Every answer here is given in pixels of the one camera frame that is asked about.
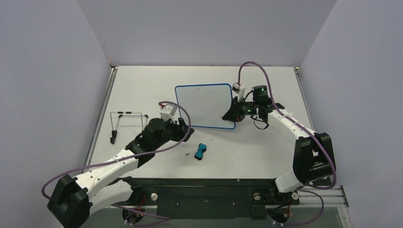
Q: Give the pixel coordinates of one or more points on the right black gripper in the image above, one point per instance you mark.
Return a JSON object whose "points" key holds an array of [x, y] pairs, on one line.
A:
{"points": [[238, 109]]}

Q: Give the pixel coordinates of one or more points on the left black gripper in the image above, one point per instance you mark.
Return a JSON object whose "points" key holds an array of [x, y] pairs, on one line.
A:
{"points": [[181, 129]]}

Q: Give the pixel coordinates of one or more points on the blue and black eraser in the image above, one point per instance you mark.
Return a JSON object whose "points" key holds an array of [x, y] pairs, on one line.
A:
{"points": [[200, 151]]}

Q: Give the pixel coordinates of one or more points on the blue framed whiteboard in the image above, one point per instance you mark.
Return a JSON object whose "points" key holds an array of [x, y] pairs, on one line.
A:
{"points": [[206, 104]]}

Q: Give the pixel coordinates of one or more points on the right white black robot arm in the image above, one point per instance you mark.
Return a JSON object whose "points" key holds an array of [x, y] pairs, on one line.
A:
{"points": [[313, 157]]}

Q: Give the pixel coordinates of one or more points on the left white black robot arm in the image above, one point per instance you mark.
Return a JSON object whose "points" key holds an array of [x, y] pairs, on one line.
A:
{"points": [[74, 199]]}

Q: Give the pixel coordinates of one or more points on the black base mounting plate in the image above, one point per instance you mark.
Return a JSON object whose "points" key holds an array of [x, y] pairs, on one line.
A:
{"points": [[212, 210]]}

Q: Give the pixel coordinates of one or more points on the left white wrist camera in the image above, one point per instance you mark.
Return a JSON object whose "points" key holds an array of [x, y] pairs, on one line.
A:
{"points": [[167, 112]]}

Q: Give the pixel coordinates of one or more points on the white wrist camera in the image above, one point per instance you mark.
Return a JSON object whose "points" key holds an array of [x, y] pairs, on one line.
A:
{"points": [[167, 112], [239, 89]]}

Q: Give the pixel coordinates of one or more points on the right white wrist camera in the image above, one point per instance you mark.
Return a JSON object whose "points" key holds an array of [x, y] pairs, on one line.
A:
{"points": [[239, 89]]}

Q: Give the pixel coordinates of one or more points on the wire whiteboard stand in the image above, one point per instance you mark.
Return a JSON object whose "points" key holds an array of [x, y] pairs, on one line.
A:
{"points": [[120, 118]]}

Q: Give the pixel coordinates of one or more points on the aluminium rail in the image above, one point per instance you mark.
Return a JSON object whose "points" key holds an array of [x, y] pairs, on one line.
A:
{"points": [[321, 196]]}

